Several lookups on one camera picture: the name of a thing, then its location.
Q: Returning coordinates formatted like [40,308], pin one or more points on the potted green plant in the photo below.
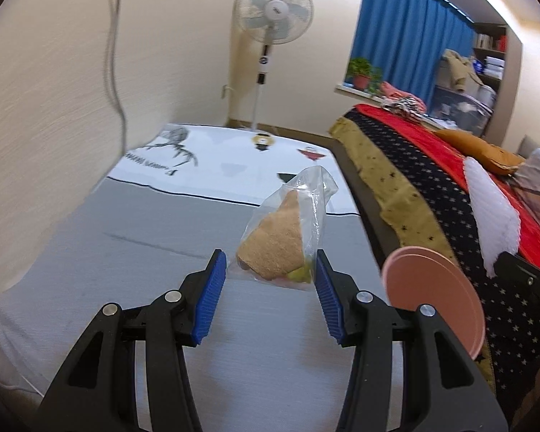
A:
[362,82]

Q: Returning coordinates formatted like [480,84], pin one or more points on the sandwich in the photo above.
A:
[274,243]

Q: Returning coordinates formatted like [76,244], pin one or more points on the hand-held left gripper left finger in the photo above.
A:
[209,297]

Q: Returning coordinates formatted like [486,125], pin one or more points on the small blue box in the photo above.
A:
[477,66]

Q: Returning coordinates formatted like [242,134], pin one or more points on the beige jacket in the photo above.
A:
[459,67]

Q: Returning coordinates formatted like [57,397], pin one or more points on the row of books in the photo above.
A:
[488,42]

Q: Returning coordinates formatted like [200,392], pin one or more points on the blue curtain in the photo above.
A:
[409,31]

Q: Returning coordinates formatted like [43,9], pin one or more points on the navy star bed sheet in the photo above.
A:
[432,198]

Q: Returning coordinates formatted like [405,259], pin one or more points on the white standing fan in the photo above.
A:
[274,9]

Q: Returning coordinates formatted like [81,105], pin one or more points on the yellow bed skirt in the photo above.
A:
[387,175]

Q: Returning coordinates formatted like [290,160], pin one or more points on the red floral blanket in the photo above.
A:
[450,166]

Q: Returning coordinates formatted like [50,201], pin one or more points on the white window sill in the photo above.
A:
[355,91]

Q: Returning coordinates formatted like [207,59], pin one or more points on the pink plastic bin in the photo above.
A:
[432,297]

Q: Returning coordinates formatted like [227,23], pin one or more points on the orange pillow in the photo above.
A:
[472,146]

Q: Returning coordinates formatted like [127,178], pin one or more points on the black white striped cloth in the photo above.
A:
[409,105]

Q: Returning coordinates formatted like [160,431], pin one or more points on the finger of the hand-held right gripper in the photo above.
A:
[526,279]

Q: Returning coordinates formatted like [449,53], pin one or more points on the clear plastic storage box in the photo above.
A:
[459,108]

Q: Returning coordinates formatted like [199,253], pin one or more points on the fan wall plug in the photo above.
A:
[225,91]

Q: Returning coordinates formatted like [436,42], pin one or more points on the stack of white boxes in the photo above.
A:
[494,66]

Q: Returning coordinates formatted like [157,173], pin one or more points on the wooden bookshelf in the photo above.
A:
[513,76]

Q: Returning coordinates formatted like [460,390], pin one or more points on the folded pink clothes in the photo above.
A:
[391,90]

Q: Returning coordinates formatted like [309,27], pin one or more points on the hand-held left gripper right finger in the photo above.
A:
[328,297]

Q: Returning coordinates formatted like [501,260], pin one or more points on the white fluffy cloth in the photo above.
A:
[490,216]

